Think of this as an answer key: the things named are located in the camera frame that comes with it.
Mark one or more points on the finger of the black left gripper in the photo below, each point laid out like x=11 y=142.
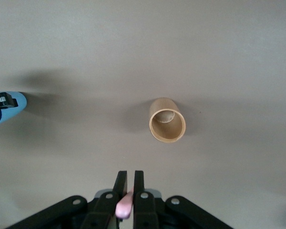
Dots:
x=7 y=101

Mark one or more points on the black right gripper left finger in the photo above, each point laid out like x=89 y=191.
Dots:
x=102 y=205

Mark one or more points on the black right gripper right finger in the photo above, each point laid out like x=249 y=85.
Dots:
x=145 y=210

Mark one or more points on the blue plastic cup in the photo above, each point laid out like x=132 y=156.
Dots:
x=20 y=108

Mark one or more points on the bamboo cup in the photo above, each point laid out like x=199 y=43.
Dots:
x=166 y=133

